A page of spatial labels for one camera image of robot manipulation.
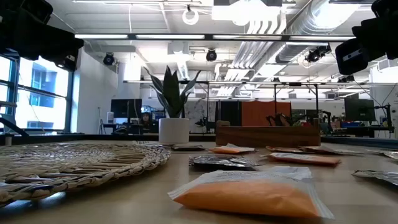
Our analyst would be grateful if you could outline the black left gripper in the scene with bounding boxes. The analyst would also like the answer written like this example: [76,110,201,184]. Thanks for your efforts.
[11,26,85,62]

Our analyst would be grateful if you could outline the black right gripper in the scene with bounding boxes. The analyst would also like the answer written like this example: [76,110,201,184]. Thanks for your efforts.
[351,15,398,62]

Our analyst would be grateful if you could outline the orange tea packet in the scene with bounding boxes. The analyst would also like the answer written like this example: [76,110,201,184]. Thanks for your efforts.
[265,145,312,154]
[167,166,336,219]
[266,152,342,166]
[208,142,258,155]

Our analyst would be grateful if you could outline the wooden tea box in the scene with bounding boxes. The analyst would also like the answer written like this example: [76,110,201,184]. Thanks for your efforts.
[215,119,322,148]

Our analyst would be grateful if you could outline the large window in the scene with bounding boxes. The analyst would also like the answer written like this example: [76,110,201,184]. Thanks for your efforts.
[0,55,75,135]

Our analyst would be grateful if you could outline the black background monitor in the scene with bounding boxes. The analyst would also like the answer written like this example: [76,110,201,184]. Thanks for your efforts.
[344,98,377,123]
[110,98,143,119]

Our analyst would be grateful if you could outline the round woven placemat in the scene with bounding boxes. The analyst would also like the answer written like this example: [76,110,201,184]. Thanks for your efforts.
[0,142,172,207]

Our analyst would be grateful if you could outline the person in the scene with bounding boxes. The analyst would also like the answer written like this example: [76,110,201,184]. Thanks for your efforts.
[139,111,154,133]

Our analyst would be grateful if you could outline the orange room divider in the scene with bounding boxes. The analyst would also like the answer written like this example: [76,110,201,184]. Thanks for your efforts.
[241,101,292,127]

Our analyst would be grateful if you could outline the snake plant in white pot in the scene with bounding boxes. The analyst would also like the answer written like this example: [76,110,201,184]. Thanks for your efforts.
[143,65,202,144]

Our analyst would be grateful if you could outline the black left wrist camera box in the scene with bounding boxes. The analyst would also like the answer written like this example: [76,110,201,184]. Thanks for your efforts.
[55,53,78,72]

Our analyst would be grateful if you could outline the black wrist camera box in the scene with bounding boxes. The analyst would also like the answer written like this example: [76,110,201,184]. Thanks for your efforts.
[335,37,371,76]
[55,53,78,72]

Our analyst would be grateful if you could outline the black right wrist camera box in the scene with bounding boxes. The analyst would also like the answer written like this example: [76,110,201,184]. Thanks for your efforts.
[335,37,371,76]

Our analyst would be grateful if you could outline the silver ventilation duct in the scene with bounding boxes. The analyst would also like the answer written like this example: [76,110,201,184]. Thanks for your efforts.
[275,0,361,65]

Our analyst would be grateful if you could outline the black metal table frame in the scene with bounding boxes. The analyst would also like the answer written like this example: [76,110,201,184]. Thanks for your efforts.
[0,113,398,149]

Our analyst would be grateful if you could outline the white ring light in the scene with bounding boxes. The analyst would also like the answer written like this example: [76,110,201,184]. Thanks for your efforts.
[181,6,200,26]

